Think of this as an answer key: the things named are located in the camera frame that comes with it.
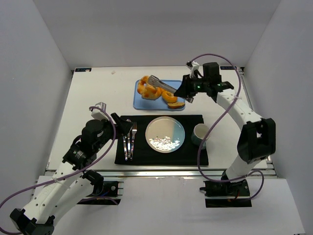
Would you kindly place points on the silver knife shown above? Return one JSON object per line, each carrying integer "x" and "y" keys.
{"x": 125, "y": 147}

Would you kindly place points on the large striped croissant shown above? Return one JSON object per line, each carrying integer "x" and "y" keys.
{"x": 151, "y": 92}

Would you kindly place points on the blue rectangular tray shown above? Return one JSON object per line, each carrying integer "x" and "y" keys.
{"x": 156, "y": 105}

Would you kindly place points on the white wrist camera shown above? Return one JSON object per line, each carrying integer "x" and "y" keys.
{"x": 194, "y": 69}
{"x": 98, "y": 111}

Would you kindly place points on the metal tongs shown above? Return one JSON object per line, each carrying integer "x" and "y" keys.
{"x": 156, "y": 82}

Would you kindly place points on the silver fork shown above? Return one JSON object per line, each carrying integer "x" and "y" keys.
{"x": 134, "y": 131}

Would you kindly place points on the white round plate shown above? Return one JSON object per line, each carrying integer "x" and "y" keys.
{"x": 165, "y": 134}

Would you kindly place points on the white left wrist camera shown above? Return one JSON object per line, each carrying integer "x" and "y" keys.
{"x": 98, "y": 111}

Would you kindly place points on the silver spoon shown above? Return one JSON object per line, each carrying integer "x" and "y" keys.
{"x": 128, "y": 145}

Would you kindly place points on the small striped croissant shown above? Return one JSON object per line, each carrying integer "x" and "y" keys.
{"x": 141, "y": 84}

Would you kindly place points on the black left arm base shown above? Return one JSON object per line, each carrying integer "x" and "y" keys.
{"x": 109, "y": 194}

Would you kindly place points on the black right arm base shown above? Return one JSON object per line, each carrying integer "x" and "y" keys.
{"x": 226, "y": 195}

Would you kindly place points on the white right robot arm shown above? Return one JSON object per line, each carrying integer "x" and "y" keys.
{"x": 257, "y": 139}

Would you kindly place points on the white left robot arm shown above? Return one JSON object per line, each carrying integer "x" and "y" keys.
{"x": 72, "y": 180}

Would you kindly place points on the brown bread slice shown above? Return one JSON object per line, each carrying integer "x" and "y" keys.
{"x": 176, "y": 105}

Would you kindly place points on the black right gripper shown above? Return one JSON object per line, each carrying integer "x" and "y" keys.
{"x": 189, "y": 86}

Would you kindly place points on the green white mug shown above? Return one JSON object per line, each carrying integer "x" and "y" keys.
{"x": 198, "y": 134}

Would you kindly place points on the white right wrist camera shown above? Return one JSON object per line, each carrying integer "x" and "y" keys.
{"x": 194, "y": 69}

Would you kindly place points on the black placemat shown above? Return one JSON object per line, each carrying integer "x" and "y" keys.
{"x": 145, "y": 155}

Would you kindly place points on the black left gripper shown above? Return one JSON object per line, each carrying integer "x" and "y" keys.
{"x": 117, "y": 122}

